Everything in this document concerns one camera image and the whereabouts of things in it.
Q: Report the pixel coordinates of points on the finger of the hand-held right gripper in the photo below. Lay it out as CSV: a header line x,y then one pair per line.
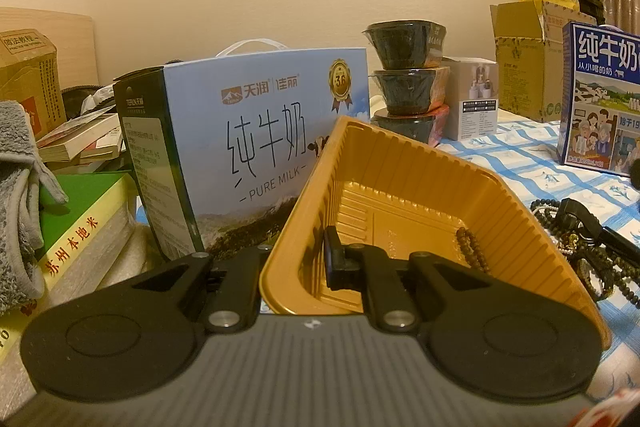
x,y
575,219

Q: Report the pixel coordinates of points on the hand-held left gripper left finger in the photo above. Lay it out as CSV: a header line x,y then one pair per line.
x,y
240,279

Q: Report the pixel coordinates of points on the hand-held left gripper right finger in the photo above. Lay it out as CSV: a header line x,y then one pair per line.
x,y
336,259

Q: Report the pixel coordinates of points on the golden plastic tray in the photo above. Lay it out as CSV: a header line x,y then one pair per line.
x,y
400,167

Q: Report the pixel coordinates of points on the blue checked tablecloth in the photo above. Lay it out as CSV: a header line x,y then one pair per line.
x,y
520,167

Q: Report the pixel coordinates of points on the dark blue milk carton box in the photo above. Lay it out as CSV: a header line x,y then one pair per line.
x,y
600,107

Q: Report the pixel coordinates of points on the black plastic bowl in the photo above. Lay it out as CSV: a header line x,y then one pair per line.
x,y
400,44
405,127
402,89

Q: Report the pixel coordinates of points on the small white product box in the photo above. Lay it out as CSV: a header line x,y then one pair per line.
x,y
472,107

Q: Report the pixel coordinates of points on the open brown cardboard box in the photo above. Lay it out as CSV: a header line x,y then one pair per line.
x,y
520,67

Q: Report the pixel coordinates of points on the light blue milk carton box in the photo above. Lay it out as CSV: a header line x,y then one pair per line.
x,y
280,107

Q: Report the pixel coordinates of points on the green rice bag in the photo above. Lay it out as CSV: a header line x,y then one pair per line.
x,y
75,207

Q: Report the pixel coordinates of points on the stack of books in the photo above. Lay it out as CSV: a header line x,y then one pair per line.
x,y
80,134

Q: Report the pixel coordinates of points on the yellow printed package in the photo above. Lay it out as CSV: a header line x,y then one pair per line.
x,y
12,332

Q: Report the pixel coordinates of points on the grey towel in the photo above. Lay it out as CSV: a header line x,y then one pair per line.
x,y
20,187

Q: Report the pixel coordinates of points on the dark bag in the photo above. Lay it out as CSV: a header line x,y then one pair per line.
x,y
75,99

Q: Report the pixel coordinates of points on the wooden headboard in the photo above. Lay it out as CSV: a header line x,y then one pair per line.
x,y
70,42

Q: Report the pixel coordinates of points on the taped brown cardboard box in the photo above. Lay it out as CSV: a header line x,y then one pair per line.
x,y
25,77

